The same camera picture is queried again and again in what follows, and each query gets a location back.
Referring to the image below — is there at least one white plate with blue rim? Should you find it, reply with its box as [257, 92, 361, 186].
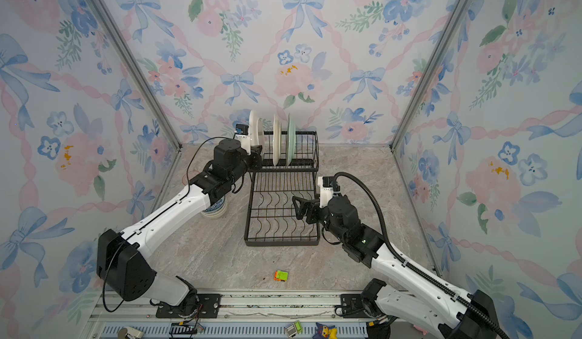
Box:
[247, 110, 265, 156]

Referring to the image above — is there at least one cream plate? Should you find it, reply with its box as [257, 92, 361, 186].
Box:
[272, 113, 282, 166]

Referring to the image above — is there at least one green plate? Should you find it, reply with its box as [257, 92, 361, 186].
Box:
[286, 114, 296, 166]

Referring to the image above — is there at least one blue floral bowl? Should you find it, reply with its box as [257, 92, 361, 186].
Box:
[202, 197, 227, 215]

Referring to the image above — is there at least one cream ceramic bowl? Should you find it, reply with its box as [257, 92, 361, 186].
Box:
[201, 210, 227, 219]

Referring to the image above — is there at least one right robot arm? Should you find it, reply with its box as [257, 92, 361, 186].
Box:
[293, 195, 507, 338]

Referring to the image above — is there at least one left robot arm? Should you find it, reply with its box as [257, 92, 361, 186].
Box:
[95, 135, 262, 318]

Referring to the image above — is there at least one small colourful toy cube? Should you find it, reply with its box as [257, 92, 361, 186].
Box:
[274, 270, 289, 281]

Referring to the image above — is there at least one green white small box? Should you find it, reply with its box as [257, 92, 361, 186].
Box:
[283, 320, 303, 338]

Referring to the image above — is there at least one purple yellow toy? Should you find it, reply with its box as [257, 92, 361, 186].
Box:
[312, 322, 338, 339]

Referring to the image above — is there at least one beige small object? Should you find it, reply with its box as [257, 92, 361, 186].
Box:
[118, 327, 144, 339]

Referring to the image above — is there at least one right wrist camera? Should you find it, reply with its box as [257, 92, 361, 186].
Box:
[316, 176, 340, 208]

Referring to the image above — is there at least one black wire dish rack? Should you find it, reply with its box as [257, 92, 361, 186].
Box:
[244, 131, 321, 247]

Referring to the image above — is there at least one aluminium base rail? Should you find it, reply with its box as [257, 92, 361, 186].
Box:
[90, 288, 478, 339]

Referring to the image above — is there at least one black corrugated cable hose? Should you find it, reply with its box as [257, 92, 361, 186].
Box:
[333, 171, 510, 339]

